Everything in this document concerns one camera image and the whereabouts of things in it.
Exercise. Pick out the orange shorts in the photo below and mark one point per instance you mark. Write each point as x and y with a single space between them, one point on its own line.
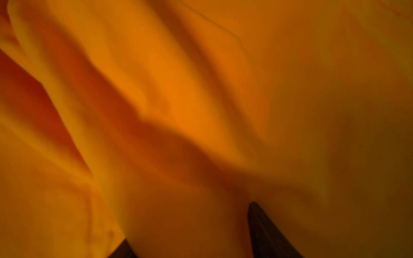
159 122

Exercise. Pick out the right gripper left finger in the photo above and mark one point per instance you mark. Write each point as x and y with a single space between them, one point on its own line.
124 250

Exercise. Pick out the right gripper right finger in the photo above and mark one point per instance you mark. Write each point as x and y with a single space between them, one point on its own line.
267 241

